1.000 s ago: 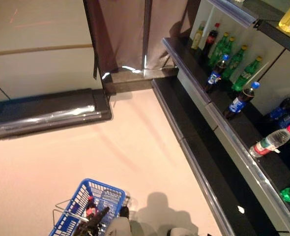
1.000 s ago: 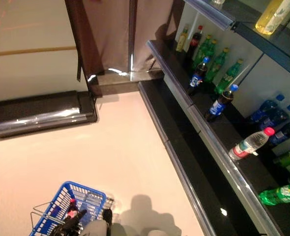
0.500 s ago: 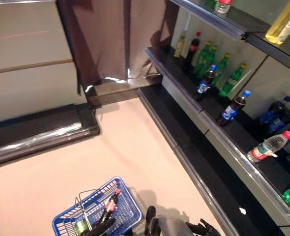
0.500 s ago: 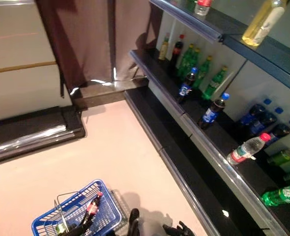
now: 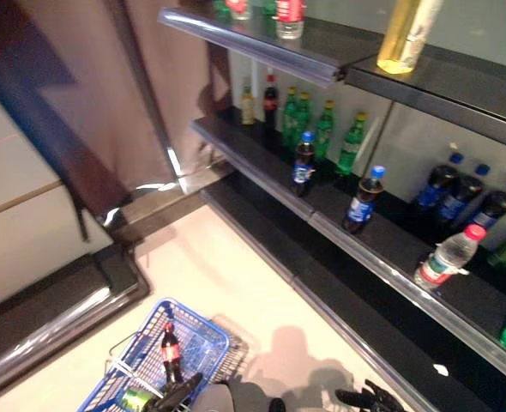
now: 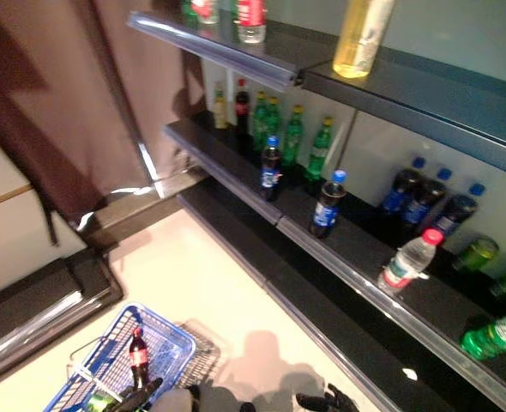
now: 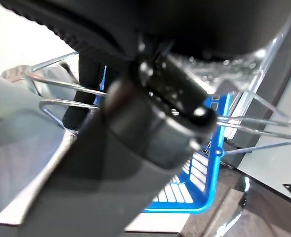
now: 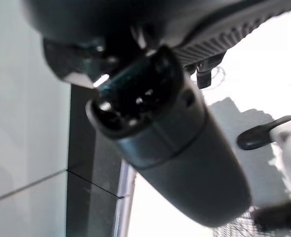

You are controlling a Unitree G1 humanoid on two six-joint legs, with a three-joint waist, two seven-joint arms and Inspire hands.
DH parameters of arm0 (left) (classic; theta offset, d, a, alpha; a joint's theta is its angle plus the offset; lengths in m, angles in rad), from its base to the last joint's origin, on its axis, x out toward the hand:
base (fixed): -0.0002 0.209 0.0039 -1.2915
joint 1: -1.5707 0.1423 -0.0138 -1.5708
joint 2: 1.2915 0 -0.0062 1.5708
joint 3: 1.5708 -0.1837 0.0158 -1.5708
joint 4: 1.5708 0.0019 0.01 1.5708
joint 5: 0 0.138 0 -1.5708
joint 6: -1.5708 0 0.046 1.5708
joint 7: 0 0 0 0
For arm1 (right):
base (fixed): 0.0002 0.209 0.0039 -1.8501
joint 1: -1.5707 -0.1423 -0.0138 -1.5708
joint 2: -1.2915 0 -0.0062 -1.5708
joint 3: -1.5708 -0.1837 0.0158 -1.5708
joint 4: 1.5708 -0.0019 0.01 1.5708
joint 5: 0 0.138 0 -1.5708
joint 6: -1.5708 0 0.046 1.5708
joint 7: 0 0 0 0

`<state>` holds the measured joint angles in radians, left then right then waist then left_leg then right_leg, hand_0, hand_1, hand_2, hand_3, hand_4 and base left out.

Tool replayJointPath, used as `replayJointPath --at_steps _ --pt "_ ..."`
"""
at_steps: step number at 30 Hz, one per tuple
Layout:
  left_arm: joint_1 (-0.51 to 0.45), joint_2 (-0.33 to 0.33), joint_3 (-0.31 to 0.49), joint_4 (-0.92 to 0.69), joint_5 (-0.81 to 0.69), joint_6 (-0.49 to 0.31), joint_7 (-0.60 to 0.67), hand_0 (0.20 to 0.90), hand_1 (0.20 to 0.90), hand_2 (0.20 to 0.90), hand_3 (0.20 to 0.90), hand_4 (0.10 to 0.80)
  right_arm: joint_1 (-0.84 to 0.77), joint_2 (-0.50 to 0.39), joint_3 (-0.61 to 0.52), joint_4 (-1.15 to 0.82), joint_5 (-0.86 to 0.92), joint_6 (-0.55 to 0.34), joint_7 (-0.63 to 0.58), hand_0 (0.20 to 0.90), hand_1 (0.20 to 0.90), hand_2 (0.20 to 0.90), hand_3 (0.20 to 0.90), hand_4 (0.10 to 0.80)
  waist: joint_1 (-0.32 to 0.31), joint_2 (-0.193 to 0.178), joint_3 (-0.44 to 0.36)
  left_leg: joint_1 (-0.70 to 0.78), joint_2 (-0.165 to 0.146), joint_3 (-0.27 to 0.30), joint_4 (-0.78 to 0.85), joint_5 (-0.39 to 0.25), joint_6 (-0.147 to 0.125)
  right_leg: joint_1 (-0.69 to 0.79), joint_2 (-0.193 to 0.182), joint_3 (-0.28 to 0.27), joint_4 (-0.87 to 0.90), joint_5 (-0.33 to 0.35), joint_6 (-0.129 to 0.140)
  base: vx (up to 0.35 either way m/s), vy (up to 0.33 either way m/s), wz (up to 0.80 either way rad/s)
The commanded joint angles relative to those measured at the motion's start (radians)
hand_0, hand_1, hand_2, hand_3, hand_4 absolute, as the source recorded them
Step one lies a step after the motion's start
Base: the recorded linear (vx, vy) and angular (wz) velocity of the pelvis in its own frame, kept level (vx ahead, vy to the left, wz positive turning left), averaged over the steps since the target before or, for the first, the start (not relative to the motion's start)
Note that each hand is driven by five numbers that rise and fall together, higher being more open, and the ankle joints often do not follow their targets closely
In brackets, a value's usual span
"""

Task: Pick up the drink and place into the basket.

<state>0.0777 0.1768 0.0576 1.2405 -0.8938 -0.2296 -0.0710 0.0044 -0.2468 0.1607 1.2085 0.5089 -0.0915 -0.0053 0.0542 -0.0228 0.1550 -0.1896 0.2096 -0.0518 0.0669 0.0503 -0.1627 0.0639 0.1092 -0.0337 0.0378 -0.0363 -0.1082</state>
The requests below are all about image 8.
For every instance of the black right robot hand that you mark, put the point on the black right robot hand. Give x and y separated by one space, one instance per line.
185 160

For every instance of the black store shelf board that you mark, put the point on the black store shelf board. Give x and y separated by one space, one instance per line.
86 148

